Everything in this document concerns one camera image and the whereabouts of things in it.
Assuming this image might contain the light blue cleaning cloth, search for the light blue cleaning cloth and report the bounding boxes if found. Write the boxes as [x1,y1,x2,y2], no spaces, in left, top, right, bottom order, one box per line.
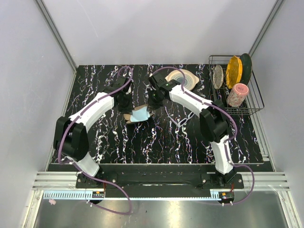
[130,105,150,122]

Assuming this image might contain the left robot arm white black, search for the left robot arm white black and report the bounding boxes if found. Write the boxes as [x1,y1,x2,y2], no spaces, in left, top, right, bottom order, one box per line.
[53,76,133,188]

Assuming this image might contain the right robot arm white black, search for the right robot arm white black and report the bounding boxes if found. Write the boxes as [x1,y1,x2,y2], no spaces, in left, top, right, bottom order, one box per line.
[148,73,236,188]

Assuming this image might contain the beige plate blue rings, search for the beige plate blue rings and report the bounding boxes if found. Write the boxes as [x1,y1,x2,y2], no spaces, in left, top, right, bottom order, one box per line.
[165,69,200,92]

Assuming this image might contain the black marble pattern mat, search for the black marble pattern mat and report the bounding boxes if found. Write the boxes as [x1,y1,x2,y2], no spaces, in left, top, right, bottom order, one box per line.
[65,64,263,164]

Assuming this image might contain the grey speckled plate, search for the grey speckled plate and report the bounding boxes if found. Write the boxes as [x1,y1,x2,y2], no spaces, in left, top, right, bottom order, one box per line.
[212,65,224,89]

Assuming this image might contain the yellow scalloped plate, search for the yellow scalloped plate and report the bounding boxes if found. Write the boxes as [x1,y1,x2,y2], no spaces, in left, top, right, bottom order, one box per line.
[226,56,243,89]

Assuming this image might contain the pink patterned cup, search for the pink patterned cup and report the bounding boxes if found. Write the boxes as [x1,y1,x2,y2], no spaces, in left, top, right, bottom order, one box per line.
[227,83,249,107]

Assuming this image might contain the dark green plate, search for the dark green plate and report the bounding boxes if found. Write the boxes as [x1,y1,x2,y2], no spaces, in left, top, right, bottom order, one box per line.
[239,53,252,85]

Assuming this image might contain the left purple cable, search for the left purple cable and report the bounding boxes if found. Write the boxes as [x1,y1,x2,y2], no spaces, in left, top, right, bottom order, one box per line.
[58,66,133,215]

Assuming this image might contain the black wire dish rack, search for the black wire dish rack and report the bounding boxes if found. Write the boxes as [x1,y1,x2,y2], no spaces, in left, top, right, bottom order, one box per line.
[208,55,265,115]

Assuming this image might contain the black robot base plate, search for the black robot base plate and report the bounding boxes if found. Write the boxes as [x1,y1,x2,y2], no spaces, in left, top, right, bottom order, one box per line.
[76,164,244,199]

